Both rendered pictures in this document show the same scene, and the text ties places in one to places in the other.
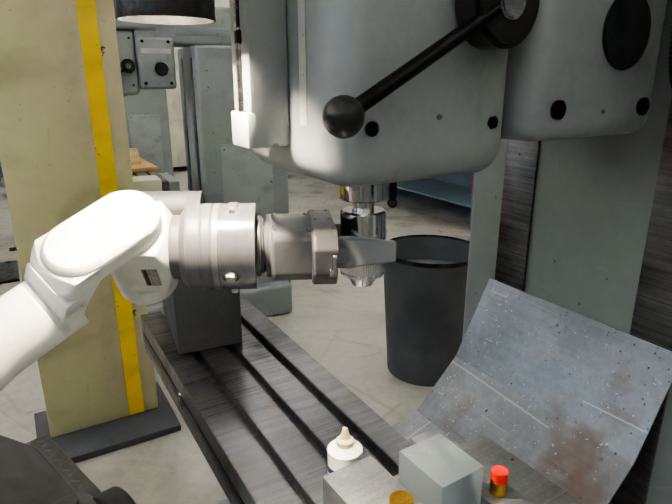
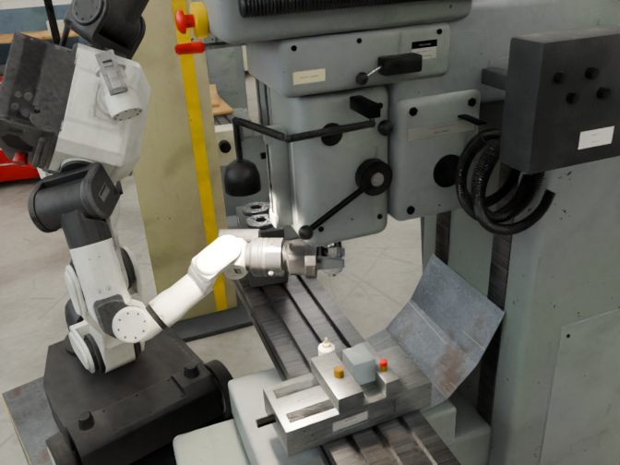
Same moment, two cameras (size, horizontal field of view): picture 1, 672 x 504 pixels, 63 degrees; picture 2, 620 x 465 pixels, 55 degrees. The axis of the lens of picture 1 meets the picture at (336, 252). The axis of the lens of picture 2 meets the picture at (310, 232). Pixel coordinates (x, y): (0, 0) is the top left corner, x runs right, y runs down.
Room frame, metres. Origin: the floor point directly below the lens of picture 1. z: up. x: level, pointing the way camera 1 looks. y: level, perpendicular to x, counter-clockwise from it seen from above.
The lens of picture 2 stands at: (-0.60, -0.22, 1.88)
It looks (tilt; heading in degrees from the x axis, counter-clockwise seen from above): 26 degrees down; 11
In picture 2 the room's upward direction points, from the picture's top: 3 degrees counter-clockwise
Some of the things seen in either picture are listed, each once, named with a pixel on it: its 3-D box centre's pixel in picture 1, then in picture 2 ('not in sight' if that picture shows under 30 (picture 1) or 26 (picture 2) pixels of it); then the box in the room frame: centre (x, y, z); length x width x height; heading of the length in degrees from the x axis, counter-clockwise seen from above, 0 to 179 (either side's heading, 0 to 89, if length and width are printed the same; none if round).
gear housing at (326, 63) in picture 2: not in sight; (343, 50); (0.58, -0.07, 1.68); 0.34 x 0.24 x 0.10; 121
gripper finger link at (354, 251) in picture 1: (365, 252); (330, 264); (0.52, -0.03, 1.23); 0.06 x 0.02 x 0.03; 96
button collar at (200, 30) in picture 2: not in sight; (198, 19); (0.44, 0.17, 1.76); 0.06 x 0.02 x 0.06; 31
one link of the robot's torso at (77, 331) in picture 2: not in sight; (107, 339); (0.89, 0.82, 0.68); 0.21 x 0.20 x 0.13; 47
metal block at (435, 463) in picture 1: (439, 484); (358, 364); (0.44, -0.10, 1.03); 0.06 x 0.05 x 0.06; 33
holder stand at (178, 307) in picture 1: (196, 280); (260, 241); (1.03, 0.28, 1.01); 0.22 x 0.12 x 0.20; 24
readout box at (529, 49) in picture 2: not in sight; (571, 99); (0.42, -0.46, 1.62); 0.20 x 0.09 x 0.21; 121
